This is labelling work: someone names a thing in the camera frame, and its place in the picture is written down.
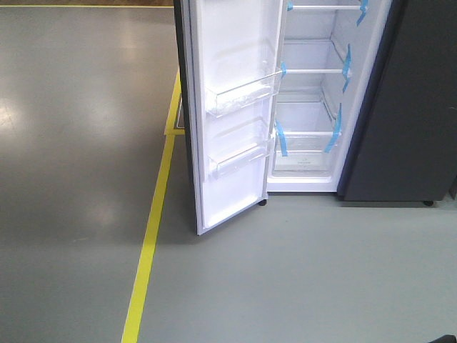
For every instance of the yellow floor tape line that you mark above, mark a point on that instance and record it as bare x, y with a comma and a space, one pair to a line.
143, 273

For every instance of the clear upper door bin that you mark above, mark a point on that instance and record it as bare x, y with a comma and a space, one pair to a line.
221, 103

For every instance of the clear fridge crisper drawer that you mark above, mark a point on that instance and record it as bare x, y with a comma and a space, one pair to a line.
304, 155

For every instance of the clear door bin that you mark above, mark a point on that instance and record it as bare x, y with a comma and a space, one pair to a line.
220, 166
221, 103

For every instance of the clear lower door bin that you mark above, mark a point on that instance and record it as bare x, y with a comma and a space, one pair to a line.
220, 166

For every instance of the white open fridge door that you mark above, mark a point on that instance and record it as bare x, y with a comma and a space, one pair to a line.
222, 44

